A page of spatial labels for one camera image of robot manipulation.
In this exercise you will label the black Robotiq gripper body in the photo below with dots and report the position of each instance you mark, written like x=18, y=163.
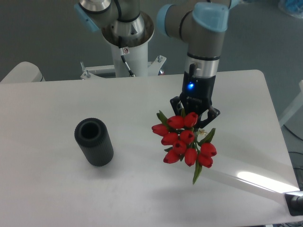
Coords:
x=196, y=95

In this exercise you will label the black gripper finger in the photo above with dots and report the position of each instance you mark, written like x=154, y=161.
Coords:
x=176, y=105
x=211, y=115

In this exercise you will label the red tulip bouquet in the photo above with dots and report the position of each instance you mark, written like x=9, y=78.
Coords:
x=186, y=141

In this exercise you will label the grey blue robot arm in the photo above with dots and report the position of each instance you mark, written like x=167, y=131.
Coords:
x=201, y=24

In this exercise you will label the white object at right edge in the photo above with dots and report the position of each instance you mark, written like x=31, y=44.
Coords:
x=292, y=108

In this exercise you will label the black ribbed cylindrical vase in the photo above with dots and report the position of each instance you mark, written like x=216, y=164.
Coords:
x=92, y=136

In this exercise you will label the black clamp at table corner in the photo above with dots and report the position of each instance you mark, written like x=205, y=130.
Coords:
x=294, y=202

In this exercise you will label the clear bag with blue items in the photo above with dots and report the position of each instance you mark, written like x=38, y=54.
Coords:
x=292, y=7

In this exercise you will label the white rounded furniture piece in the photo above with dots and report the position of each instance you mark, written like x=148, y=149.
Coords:
x=24, y=72

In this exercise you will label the white pedestal base frame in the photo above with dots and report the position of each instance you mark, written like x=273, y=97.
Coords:
x=154, y=68

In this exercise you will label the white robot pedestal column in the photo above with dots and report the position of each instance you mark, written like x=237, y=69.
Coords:
x=129, y=41

